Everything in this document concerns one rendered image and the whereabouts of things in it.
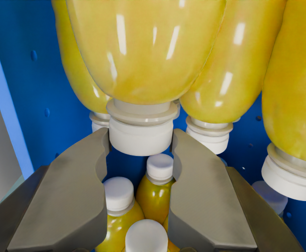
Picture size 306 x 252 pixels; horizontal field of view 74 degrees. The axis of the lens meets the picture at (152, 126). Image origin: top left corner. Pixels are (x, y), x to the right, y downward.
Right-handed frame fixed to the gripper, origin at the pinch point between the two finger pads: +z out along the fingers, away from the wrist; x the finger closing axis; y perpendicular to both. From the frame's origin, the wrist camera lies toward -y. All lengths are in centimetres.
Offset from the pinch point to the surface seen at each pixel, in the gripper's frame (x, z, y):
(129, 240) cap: -1.0, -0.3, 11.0
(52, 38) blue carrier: -7.0, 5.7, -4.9
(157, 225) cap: 1.6, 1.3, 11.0
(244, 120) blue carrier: 13.8, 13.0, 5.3
